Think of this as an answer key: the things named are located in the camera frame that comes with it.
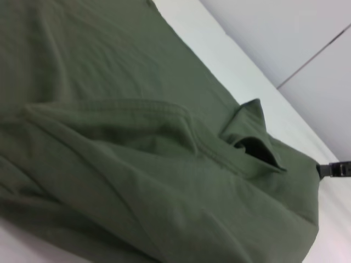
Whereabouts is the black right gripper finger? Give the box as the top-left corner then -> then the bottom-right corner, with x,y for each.
315,160 -> 351,181

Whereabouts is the dark green printed t-shirt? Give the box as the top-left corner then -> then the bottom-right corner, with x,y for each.
0,0 -> 322,263

